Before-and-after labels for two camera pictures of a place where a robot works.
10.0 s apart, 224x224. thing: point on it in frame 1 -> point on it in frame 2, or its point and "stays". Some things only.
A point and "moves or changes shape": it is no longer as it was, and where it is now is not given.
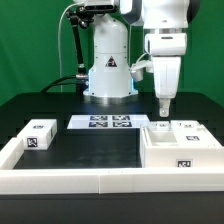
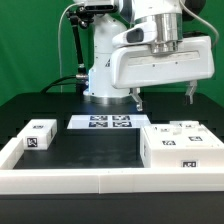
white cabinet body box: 179,144 stays
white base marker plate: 107,121 stays
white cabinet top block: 38,134 stays
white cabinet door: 160,126 moves or changes shape
